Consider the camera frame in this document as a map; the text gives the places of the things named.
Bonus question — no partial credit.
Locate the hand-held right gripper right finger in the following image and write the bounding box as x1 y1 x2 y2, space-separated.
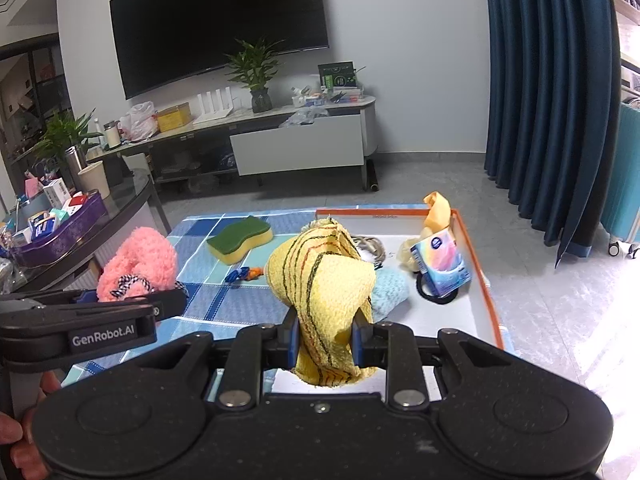
351 307 506 409

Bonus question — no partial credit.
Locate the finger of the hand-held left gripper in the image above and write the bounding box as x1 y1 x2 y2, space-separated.
0 287 188 324
0 305 162 372

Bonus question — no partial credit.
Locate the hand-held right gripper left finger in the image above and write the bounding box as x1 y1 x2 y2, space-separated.
150 307 301 409

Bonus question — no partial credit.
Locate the pink fluffy scrunchie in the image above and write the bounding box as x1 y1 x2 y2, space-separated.
96 226 190 303

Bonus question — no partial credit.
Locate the light blue knitted ball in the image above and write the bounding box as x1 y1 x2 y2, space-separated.
370 266 411 322

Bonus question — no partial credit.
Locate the yellow striped cloth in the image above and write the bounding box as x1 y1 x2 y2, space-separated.
265 216 377 388

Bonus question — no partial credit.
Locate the white box with orange rim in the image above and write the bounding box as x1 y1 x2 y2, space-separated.
272 205 503 401

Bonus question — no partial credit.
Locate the grey cord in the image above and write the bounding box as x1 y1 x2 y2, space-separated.
352 235 388 263

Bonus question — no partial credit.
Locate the colourful tissue pack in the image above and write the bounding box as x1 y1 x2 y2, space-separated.
410 230 473 298

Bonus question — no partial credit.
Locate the orange cloth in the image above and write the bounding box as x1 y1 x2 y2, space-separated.
422 191 453 233

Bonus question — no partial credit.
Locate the person's left hand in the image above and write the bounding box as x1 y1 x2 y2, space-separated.
0 372 62 480

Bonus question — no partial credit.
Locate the blue checkered mat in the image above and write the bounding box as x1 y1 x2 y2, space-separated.
62 203 516 401

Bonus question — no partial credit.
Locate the blue and orange small toy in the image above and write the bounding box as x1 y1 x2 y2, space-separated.
224 266 263 285

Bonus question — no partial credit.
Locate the green and yellow sponge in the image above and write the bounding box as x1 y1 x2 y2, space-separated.
206 215 274 266

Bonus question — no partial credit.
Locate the cream scrunchie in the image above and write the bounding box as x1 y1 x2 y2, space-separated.
396 227 436 273

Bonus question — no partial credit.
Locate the purple tray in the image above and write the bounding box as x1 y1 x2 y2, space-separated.
7 192 110 268

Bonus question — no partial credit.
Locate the dark round side table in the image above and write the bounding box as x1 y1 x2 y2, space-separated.
0 167 171 296

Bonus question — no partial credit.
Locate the small blue box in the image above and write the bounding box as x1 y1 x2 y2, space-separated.
27 212 56 238

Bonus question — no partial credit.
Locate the paper cup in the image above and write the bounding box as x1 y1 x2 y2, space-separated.
77 160 111 200

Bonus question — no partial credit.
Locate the small white box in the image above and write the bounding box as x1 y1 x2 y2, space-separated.
42 178 71 208

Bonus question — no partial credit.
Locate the long tv cabinet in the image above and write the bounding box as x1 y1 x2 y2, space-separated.
87 95 378 193

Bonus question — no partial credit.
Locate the steel tumbler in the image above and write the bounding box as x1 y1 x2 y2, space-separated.
64 146 90 192

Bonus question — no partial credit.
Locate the white plastic bag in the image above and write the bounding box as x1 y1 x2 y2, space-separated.
118 101 160 142

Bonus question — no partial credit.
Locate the yellow box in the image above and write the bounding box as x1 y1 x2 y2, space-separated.
156 102 193 133

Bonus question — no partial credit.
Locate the white router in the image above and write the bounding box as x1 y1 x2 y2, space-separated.
192 87 237 126

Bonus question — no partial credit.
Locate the white drawer front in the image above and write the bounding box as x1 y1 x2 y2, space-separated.
230 114 365 177

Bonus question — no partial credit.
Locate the leafy potted plant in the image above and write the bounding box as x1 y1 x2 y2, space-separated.
31 108 103 171

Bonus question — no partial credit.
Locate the blue plastic bag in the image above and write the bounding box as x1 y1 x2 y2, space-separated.
279 106 329 128

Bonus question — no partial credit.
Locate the green plant in glass vase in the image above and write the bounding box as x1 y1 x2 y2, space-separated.
224 36 286 114

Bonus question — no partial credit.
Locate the pile of small items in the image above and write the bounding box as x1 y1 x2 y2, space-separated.
291 84 366 108

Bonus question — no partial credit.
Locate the dark glass cabinet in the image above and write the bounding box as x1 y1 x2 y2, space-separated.
0 35 71 196

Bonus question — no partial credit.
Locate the dark green box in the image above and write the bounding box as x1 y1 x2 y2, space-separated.
318 61 362 92

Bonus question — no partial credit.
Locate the black television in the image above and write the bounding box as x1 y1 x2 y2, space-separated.
109 0 331 101

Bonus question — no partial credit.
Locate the teal suitcase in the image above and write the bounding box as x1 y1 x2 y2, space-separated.
600 95 640 260

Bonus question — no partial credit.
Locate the dark blue curtain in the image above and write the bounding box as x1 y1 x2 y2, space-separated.
481 0 623 268

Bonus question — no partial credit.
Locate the white shelf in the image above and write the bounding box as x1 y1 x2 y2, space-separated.
610 0 640 96

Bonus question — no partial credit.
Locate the black hair tie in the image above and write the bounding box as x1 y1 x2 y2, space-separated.
416 275 458 305

